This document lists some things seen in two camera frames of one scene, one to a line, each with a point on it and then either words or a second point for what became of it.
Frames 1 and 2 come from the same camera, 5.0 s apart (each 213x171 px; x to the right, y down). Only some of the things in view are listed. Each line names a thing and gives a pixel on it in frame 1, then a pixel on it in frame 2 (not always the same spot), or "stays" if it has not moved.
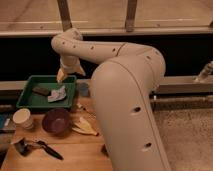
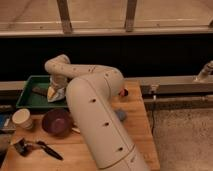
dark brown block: (42, 90) stays
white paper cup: (22, 117) stays
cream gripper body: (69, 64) -> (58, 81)
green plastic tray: (32, 99) stays
